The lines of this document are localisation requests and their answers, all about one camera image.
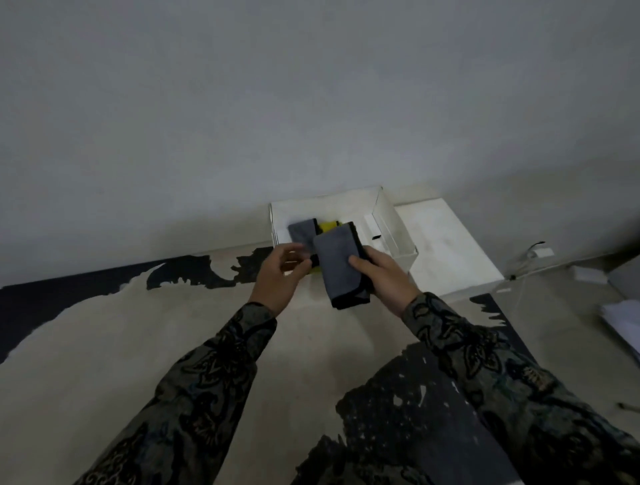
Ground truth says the person's right hand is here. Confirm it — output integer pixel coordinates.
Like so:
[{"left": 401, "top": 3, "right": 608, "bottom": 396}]
[{"left": 348, "top": 244, "right": 422, "bottom": 318}]

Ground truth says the person's left hand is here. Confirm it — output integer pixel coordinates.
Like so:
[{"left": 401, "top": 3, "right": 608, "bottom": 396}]
[{"left": 248, "top": 243, "right": 313, "bottom": 316}]

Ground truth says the white box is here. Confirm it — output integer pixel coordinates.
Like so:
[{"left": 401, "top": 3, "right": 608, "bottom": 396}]
[{"left": 269, "top": 186, "right": 419, "bottom": 274}]

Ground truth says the white box lid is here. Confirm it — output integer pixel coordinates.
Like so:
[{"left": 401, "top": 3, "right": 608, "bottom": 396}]
[{"left": 395, "top": 198, "right": 506, "bottom": 303}]

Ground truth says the person's left forearm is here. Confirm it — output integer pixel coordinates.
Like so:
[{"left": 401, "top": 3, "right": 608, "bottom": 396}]
[{"left": 75, "top": 302, "right": 277, "bottom": 485}]

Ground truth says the person's right forearm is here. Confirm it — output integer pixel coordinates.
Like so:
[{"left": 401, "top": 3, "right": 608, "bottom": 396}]
[{"left": 401, "top": 293, "right": 640, "bottom": 485}]

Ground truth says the white power adapter with cable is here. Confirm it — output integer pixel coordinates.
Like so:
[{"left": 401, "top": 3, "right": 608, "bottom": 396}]
[{"left": 509, "top": 241, "right": 556, "bottom": 278}]

